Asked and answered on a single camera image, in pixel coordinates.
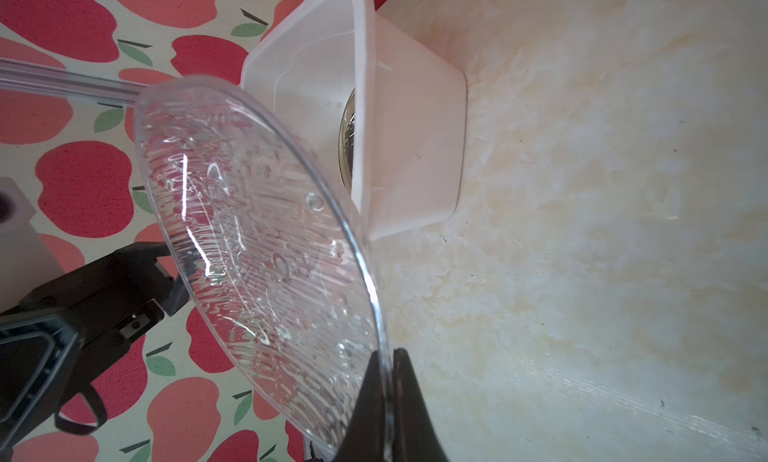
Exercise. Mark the brown glass plate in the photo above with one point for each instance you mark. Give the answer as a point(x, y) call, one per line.
point(346, 142)

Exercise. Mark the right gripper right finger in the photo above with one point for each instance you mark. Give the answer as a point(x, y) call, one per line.
point(415, 438)

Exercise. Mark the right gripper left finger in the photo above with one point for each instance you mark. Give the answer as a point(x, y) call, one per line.
point(364, 439)

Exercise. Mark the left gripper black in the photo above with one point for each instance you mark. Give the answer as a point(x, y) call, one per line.
point(111, 303)

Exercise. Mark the aluminium frame post left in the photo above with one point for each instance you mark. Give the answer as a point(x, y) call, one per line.
point(48, 81)

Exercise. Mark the white plastic bin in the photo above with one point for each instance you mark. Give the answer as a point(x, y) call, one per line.
point(328, 56)

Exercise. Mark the clear glass plate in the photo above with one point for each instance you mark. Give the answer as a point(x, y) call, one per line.
point(270, 250)

